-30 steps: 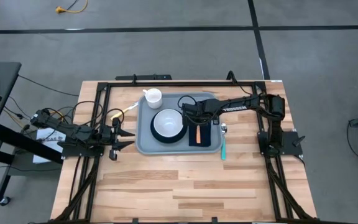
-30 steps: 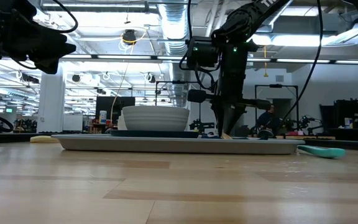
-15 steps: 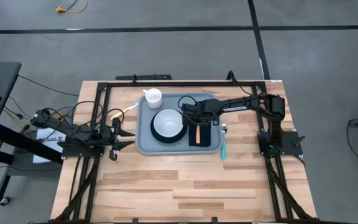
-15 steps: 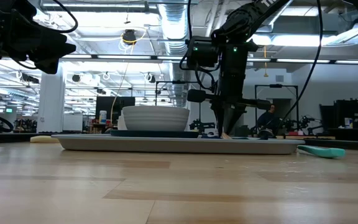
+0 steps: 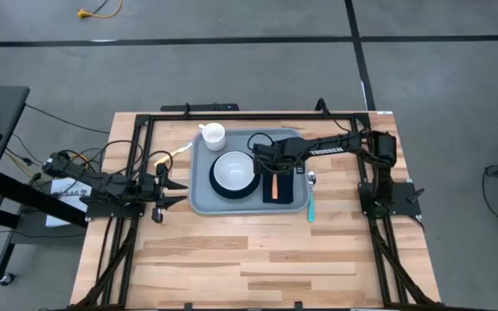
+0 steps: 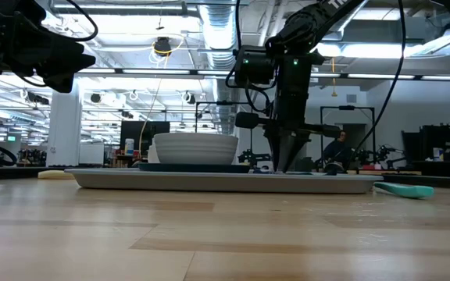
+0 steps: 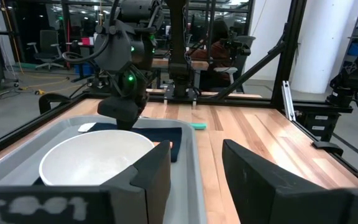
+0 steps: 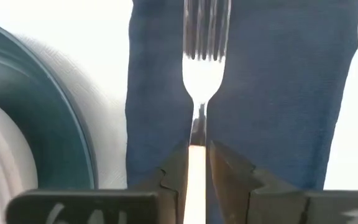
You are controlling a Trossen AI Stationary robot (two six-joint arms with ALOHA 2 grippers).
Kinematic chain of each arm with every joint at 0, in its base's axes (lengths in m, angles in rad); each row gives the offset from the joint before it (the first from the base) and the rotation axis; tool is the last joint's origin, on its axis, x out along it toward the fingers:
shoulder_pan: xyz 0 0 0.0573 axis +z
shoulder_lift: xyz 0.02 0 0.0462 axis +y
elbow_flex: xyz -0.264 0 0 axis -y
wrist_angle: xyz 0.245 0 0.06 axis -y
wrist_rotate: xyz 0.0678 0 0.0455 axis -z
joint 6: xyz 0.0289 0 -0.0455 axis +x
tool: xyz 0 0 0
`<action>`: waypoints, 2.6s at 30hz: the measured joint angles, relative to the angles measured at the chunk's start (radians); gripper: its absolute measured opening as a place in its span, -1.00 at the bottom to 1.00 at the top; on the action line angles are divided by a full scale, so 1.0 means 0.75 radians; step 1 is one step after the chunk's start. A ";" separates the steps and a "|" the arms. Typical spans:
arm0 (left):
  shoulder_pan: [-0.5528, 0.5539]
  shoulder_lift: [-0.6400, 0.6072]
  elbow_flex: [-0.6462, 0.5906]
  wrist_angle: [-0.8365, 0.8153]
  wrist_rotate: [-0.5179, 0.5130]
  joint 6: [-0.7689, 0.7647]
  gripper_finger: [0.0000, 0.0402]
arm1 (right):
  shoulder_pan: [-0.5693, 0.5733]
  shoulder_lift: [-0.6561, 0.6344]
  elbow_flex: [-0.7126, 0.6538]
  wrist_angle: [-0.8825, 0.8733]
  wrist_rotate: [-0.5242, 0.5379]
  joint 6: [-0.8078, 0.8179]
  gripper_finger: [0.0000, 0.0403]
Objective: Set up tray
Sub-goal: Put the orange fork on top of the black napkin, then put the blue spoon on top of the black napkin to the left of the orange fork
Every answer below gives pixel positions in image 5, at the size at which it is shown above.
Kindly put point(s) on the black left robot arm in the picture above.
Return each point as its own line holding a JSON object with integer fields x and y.
{"x": 97, "y": 181}

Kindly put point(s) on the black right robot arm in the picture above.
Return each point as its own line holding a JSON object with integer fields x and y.
{"x": 327, "y": 147}

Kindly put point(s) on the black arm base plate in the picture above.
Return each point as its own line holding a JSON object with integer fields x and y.
{"x": 404, "y": 198}
{"x": 115, "y": 211}

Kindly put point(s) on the dark blue plate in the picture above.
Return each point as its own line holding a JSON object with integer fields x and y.
{"x": 231, "y": 194}

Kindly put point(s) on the navy blue cloth napkin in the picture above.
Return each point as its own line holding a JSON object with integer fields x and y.
{"x": 285, "y": 190}

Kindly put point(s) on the white ribbed bowl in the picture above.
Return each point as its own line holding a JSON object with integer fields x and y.
{"x": 234, "y": 170}

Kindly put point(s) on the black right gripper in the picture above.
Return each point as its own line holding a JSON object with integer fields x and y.
{"x": 279, "y": 157}

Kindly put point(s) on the black metal table frame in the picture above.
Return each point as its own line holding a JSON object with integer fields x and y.
{"x": 253, "y": 117}

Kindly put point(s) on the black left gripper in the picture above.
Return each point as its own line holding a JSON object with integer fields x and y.
{"x": 151, "y": 192}

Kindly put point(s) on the white ceramic mug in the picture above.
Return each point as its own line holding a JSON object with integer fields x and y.
{"x": 214, "y": 136}

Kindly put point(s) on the black power strip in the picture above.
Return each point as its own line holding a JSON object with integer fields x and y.
{"x": 201, "y": 107}

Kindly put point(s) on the grey plastic tray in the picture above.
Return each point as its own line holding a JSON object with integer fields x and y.
{"x": 201, "y": 203}

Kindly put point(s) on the black desk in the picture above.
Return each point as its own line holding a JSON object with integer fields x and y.
{"x": 2, "y": 112}

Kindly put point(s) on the white paper sheet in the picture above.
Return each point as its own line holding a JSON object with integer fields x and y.
{"x": 72, "y": 192}

